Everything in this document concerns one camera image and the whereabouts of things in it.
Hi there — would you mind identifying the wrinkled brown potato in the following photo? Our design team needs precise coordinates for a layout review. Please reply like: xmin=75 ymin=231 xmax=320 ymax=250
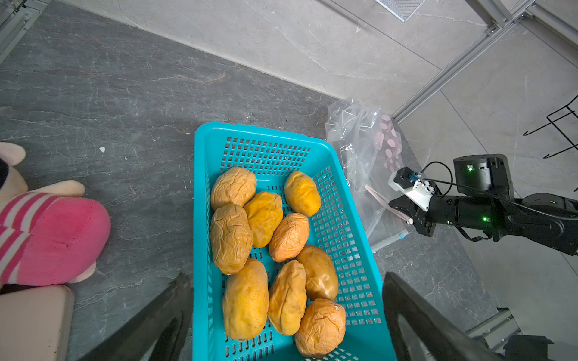
xmin=210 ymin=167 xmax=257 ymax=211

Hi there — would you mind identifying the clear pink-print zipper bag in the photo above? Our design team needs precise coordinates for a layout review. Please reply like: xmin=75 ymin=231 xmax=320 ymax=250
xmin=325 ymin=98 xmax=412 ymax=253

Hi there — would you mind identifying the teal plastic basket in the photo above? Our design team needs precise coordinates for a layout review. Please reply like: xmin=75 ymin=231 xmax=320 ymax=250
xmin=192 ymin=123 xmax=395 ymax=360

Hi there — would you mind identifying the pink plush doll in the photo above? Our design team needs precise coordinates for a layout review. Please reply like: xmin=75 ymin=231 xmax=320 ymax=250
xmin=1 ymin=142 xmax=111 ymax=287

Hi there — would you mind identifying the wrinkled orange potato bottom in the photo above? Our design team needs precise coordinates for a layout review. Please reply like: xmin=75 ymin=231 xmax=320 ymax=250
xmin=295 ymin=299 xmax=346 ymax=358

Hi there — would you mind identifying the black wire hook rack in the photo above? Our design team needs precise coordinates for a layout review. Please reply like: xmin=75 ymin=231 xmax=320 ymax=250
xmin=522 ymin=96 xmax=577 ymax=159

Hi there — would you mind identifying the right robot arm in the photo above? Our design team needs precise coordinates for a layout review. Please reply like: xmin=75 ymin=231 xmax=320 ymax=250
xmin=388 ymin=153 xmax=577 ymax=256

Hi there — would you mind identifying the pink rectangular case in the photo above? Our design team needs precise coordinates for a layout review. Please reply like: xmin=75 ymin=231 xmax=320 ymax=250
xmin=1 ymin=285 xmax=75 ymax=360

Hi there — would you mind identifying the white mesh wall basket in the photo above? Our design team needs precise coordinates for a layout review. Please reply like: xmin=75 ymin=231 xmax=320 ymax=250
xmin=375 ymin=0 xmax=424 ymax=22

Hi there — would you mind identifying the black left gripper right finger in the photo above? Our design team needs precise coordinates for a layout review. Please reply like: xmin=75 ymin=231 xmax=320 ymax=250
xmin=382 ymin=272 xmax=501 ymax=360

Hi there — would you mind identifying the smooth brown potato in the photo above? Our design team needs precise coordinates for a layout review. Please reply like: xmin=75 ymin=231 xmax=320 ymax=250
xmin=297 ymin=245 xmax=339 ymax=301

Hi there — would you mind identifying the large yellow potato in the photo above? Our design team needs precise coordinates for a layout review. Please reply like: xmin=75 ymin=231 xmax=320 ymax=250
xmin=222 ymin=258 xmax=269 ymax=341

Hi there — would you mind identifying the wrinkled tan potato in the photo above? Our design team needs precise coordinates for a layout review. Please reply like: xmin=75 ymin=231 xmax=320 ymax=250
xmin=210 ymin=204 xmax=254 ymax=275

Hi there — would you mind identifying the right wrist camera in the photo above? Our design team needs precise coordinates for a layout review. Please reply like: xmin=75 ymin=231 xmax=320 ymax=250
xmin=388 ymin=167 xmax=436 ymax=211

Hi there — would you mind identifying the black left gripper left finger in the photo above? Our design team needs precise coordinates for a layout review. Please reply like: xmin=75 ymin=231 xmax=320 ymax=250
xmin=81 ymin=274 xmax=194 ymax=360

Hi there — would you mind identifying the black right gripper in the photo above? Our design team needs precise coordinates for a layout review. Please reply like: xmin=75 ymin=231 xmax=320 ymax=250
xmin=389 ymin=196 xmax=436 ymax=237

